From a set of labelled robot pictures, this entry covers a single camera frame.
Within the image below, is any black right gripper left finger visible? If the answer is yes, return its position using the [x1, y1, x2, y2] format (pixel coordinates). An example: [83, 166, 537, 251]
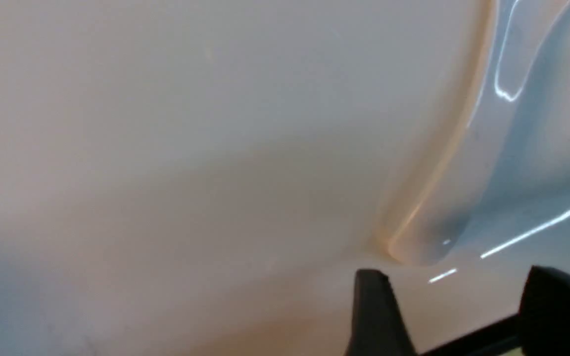
[344, 269, 418, 356]

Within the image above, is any large white square plate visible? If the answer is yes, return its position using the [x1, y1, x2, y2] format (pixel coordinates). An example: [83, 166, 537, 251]
[0, 0, 570, 356]

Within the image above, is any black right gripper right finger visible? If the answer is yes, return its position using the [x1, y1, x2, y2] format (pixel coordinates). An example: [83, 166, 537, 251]
[517, 266, 570, 356]

